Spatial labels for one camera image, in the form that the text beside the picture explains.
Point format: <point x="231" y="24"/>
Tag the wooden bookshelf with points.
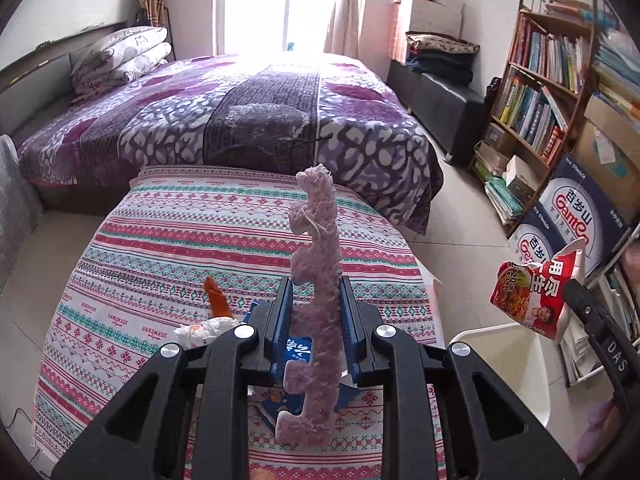
<point x="582" y="100"/>

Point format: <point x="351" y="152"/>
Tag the stack of large books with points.
<point x="617" y="70"/>

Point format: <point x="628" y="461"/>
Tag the black bag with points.
<point x="492" y="91"/>

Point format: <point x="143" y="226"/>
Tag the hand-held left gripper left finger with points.
<point x="281" y="330"/>

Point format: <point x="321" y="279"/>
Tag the small blue white carton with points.
<point x="532" y="240"/>

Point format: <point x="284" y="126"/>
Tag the small brown box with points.
<point x="497" y="137"/>

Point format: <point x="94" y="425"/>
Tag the blue wrapper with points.
<point x="296" y="351"/>

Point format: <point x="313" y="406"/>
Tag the window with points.
<point x="270" y="5"/>

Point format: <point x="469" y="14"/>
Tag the brown cardboard box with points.
<point x="607" y="150"/>

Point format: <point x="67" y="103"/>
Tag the row of books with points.
<point x="550" y="55"/>
<point x="530" y="115"/>

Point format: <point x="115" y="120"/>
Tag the pink fuzzy notched strip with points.
<point x="317" y="270"/>

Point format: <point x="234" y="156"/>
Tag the grey checked cloth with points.
<point x="17" y="210"/>

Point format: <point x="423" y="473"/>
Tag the large blue white carton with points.
<point x="585" y="215"/>

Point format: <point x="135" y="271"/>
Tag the small white box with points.
<point x="522" y="177"/>

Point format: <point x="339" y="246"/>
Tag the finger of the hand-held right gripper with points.
<point x="597" y="330"/>

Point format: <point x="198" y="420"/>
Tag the black bench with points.
<point x="450" y="110"/>

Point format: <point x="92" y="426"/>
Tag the black thin stick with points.
<point x="310" y="142"/>

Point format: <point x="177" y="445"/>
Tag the bed with purple quilt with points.
<point x="250" y="110"/>

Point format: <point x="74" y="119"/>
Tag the grey bed headboard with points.
<point x="40" y="75"/>

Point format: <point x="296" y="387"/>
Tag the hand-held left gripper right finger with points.
<point x="350" y="330"/>

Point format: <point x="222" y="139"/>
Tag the beige curtain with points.
<point x="345" y="15"/>

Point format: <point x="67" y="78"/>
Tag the stack of folded clothes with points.
<point x="440" y="57"/>

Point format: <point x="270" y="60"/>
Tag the striped patterned tablecloth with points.
<point x="200" y="240"/>

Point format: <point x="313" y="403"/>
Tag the white plastic bin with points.
<point x="505" y="360"/>

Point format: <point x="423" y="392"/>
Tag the stack of papers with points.
<point x="500" y="195"/>

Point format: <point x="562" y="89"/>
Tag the white storage cabinet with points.
<point x="430" y="22"/>

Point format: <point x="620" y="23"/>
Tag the red snack packet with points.
<point x="537" y="307"/>

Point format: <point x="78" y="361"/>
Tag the orange wrapper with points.
<point x="219" y="300"/>

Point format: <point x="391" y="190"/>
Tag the folded floral quilt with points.
<point x="122" y="57"/>

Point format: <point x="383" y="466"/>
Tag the white wrapper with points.
<point x="207" y="332"/>

